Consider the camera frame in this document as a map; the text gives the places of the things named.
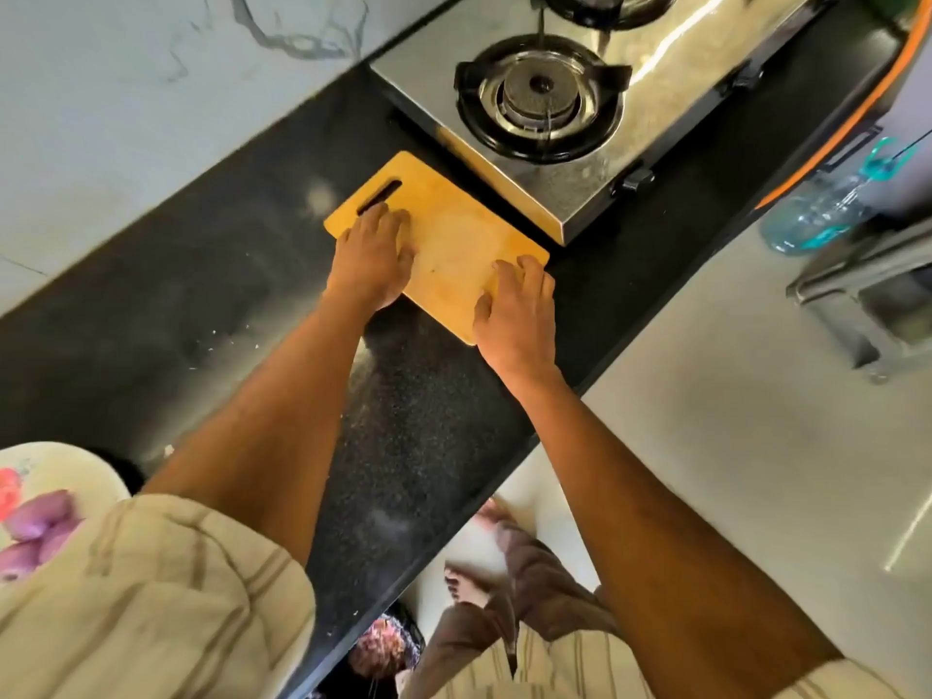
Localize person's left hand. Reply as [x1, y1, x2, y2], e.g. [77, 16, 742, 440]
[323, 200, 416, 317]

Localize person's right hand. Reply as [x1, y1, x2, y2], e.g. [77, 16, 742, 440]
[473, 254, 561, 394]

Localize wooden cutting board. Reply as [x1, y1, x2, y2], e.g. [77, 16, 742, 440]
[323, 150, 552, 347]

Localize small pink onion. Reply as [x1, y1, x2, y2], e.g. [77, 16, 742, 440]
[4, 490, 82, 542]
[0, 519, 82, 581]

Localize person's left forearm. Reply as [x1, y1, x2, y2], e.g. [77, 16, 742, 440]
[141, 290, 373, 569]

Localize person's right forearm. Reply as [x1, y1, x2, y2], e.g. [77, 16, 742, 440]
[516, 363, 847, 699]

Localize person's right foot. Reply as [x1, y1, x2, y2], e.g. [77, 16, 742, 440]
[473, 494, 541, 554]

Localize person's foot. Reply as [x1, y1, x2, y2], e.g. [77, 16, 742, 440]
[473, 494, 541, 554]
[444, 563, 497, 609]

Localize black stone countertop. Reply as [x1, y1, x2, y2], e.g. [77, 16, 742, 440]
[0, 0, 912, 699]

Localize person's left foot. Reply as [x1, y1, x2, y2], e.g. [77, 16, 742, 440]
[444, 563, 497, 609]

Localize black stove burner grate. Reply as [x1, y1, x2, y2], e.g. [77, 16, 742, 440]
[531, 0, 683, 32]
[454, 33, 634, 166]

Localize brown trousers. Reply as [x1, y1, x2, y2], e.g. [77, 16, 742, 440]
[400, 523, 628, 699]

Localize stainless steel gas stove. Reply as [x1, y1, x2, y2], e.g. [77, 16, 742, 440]
[370, 0, 832, 246]

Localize black dustbin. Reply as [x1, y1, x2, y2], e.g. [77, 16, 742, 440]
[313, 604, 427, 699]

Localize blue water jar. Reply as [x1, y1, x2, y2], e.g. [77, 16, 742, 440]
[760, 130, 922, 256]

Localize grey metal stool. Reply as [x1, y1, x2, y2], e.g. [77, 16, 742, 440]
[786, 217, 932, 380]

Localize white floral plate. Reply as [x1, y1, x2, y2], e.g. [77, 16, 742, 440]
[0, 441, 133, 581]

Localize beige striped garment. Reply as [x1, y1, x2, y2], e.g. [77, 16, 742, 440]
[0, 493, 905, 699]

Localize orange gas hose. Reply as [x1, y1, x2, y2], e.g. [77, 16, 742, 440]
[754, 0, 932, 213]

